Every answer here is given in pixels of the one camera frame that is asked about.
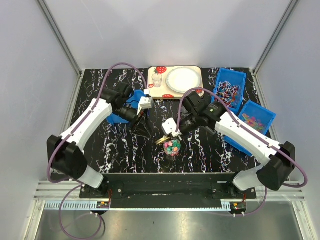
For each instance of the blue bin of gummy candies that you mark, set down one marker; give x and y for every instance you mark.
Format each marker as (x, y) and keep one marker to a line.
(257, 117)

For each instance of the scooped star candies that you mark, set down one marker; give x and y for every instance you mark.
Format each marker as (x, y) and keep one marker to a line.
(172, 146)

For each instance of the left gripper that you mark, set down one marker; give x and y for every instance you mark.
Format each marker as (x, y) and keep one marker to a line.
(140, 127)

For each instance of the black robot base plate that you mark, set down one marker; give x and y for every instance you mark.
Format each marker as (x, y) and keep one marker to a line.
(212, 185)

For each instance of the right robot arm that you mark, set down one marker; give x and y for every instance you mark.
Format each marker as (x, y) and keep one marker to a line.
(276, 160)

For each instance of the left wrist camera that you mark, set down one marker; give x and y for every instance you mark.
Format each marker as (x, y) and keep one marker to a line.
(145, 102)

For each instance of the blue bin of star candies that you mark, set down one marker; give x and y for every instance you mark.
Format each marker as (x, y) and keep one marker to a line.
(133, 102)

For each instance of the gold jar lid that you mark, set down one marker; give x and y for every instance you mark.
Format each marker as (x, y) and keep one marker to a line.
(163, 140)

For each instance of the aluminium front rail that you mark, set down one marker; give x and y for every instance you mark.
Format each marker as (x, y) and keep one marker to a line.
(69, 196)

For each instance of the aluminium corner post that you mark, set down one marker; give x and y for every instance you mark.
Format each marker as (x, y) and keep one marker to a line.
(59, 36)
(276, 33)

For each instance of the clear plastic jar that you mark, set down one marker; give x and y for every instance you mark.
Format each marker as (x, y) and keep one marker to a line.
(172, 147)

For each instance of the right aluminium corner post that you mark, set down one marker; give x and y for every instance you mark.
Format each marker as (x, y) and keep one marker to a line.
(276, 33)

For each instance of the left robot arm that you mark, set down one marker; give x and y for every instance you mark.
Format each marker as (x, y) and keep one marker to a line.
(65, 152)

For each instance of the blue bin of lollipops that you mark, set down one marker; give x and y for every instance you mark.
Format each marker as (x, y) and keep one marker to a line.
(230, 87)

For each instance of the white plate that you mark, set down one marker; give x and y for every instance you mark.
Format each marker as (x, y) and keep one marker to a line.
(182, 79)

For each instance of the clear drinking glass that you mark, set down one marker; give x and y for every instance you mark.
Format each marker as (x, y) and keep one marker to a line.
(157, 80)

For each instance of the strawberry pattern tray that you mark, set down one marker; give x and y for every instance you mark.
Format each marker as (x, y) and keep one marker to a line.
(164, 92)

